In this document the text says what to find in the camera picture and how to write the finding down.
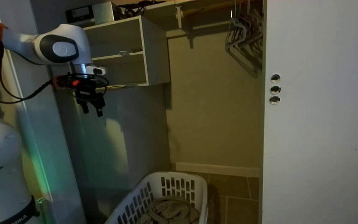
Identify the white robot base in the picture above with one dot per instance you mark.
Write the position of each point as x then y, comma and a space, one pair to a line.
17, 204

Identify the white wall shelf unit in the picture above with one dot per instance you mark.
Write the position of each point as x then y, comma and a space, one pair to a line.
133, 51

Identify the hanging clothes hangers bunch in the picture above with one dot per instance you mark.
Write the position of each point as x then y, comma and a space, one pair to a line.
244, 40

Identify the white laundry basket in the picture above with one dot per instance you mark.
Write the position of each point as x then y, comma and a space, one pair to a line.
160, 184

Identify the white closet door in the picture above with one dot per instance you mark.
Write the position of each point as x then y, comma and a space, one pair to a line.
310, 157

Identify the grey folded clothes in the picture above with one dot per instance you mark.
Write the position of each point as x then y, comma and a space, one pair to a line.
169, 210

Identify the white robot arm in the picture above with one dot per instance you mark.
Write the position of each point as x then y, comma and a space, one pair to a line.
65, 43

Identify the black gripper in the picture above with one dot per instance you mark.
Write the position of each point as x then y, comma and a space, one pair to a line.
85, 89

